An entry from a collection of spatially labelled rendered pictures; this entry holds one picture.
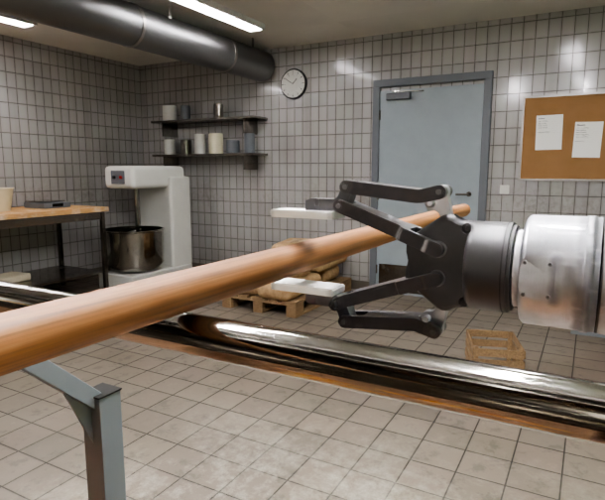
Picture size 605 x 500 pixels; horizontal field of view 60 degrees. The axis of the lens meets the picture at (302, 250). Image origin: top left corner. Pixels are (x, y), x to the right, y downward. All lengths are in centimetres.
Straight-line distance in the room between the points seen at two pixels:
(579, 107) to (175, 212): 415
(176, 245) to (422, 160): 288
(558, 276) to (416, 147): 493
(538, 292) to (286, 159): 559
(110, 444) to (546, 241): 68
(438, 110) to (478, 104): 36
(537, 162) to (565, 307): 471
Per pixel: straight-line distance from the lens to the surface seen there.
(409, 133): 536
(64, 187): 652
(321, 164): 574
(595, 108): 513
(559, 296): 42
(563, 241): 42
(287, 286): 52
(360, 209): 48
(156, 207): 622
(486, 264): 43
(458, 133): 523
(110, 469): 90
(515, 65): 525
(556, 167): 511
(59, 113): 654
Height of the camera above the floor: 128
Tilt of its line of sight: 9 degrees down
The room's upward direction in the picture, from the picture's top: straight up
